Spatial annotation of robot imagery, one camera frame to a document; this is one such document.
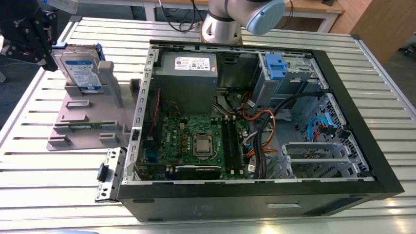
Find black power connector wire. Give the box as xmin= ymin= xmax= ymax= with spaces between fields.
xmin=320 ymin=125 xmax=355 ymax=140

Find blue plastic drive latch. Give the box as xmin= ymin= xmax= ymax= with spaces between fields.
xmin=264 ymin=53 xmax=288 ymax=80

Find green RAM stick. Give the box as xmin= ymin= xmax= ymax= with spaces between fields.
xmin=68 ymin=121 xmax=103 ymax=130

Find metal disk bay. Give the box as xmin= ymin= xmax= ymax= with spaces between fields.
xmin=282 ymin=141 xmax=371 ymax=180

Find green motherboard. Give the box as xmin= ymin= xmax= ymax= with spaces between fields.
xmin=139 ymin=114 xmax=258 ymax=181

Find CPU socket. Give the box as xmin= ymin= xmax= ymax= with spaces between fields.
xmin=191 ymin=132 xmax=216 ymax=160

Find orange yellow wire bundle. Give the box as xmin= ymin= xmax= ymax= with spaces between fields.
xmin=242 ymin=109 xmax=280 ymax=159

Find hard disk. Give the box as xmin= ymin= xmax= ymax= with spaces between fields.
xmin=54 ymin=43 xmax=106 ymax=91

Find black chair base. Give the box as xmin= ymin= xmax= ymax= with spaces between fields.
xmin=399 ymin=45 xmax=416 ymax=57

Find grey power supply unit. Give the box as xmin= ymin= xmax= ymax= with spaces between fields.
xmin=152 ymin=51 xmax=219 ymax=117

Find black graphics card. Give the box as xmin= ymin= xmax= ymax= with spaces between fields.
xmin=166 ymin=164 xmax=224 ymax=181

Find metal expansion slot latch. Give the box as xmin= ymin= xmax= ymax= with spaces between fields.
xmin=94 ymin=146 xmax=128 ymax=203

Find silver CPU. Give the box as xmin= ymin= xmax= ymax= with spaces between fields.
xmin=195 ymin=139 xmax=212 ymax=152

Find blue data wire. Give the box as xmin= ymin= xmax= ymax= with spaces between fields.
xmin=307 ymin=112 xmax=336 ymax=143

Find thick black cables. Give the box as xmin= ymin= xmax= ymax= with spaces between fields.
xmin=252 ymin=91 xmax=330 ymax=180

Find grey parts rack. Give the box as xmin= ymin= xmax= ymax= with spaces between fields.
xmin=46 ymin=60 xmax=144 ymax=151

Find wooden cabinet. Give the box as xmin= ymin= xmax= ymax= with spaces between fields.
xmin=330 ymin=0 xmax=416 ymax=65

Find metal drive cage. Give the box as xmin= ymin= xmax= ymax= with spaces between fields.
xmin=252 ymin=51 xmax=330 ymax=120

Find black open PC case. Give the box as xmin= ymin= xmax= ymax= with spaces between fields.
xmin=94 ymin=39 xmax=406 ymax=223

